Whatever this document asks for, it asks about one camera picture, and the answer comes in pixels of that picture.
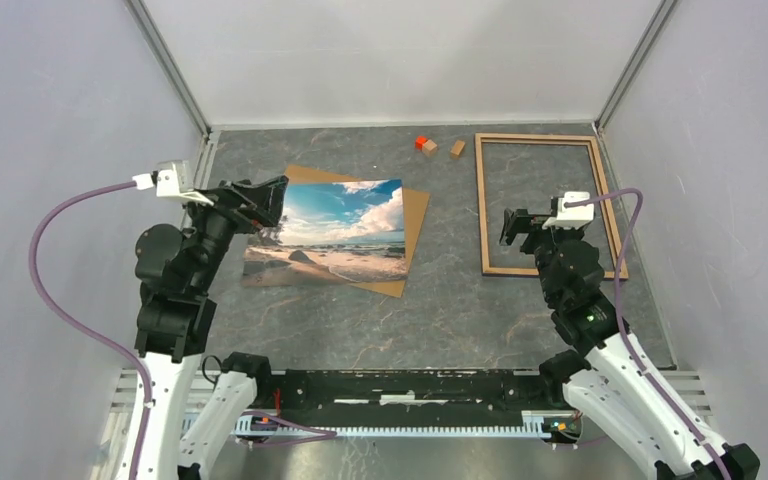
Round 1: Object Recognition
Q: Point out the wooden picture frame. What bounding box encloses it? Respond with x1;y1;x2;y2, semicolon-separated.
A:
474;133;629;281

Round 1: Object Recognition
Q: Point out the beach landscape photo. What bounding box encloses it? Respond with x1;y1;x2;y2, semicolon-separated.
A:
242;179;408;287

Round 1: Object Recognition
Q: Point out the white cable duct strip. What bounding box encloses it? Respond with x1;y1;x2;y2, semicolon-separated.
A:
231;416;560;440

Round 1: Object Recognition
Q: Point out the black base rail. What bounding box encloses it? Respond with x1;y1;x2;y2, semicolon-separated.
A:
251;369;573;428

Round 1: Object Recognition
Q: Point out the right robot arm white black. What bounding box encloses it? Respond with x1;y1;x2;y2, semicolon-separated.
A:
500;209;760;479

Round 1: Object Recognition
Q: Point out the tan wooden block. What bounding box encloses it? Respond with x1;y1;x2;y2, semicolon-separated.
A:
449;140;466;159

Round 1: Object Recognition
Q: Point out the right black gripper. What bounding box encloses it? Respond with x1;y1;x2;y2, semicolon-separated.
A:
499;207;583;304

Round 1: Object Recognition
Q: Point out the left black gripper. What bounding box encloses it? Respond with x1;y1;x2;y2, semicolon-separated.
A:
180;174;289;290

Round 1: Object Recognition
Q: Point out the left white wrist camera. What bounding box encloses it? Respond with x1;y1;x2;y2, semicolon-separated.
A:
132;160;214;206

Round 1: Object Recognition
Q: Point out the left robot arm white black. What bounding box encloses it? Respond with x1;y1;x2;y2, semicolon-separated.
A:
117;168;289;479

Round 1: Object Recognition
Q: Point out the brown cardboard backing board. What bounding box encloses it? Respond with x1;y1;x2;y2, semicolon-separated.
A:
284;164;430;298

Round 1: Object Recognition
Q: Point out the tan wooden cube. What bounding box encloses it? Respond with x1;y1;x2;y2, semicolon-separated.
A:
421;140;438;157

